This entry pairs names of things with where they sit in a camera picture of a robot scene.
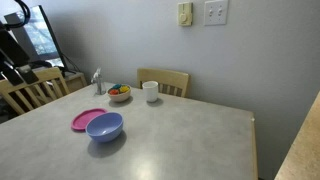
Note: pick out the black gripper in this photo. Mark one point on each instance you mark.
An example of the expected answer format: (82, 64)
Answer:
(11, 50)

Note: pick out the pink round plastic lid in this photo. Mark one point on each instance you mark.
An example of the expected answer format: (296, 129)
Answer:
(82, 119)

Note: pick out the blue plastic bowl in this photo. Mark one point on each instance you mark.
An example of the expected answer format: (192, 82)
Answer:
(105, 128)

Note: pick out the beige bowl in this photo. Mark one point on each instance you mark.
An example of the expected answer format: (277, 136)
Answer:
(120, 97)

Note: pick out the wooden chair with slatted backrest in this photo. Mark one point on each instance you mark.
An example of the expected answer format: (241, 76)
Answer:
(36, 78)

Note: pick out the small wooden side table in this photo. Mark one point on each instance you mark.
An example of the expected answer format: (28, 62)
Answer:
(75, 81)

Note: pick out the clear glass jar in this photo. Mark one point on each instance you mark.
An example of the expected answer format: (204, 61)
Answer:
(101, 88)

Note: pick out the orange toy piece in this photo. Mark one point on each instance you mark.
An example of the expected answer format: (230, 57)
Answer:
(114, 92)

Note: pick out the teal toy piece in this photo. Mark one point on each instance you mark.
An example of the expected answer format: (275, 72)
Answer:
(116, 86)

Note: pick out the yellow toy piece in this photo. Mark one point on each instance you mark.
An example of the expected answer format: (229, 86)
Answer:
(124, 89)

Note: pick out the white cup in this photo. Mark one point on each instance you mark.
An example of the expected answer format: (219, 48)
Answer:
(150, 91)

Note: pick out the wooden chair with solid backrest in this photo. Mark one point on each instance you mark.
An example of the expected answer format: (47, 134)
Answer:
(163, 77)

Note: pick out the beige countertop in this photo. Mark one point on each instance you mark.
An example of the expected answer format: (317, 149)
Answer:
(303, 150)

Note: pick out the beige wall thermostat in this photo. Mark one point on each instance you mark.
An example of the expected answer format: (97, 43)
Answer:
(185, 14)

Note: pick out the white light switch plate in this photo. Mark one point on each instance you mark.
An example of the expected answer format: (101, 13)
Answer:
(216, 12)

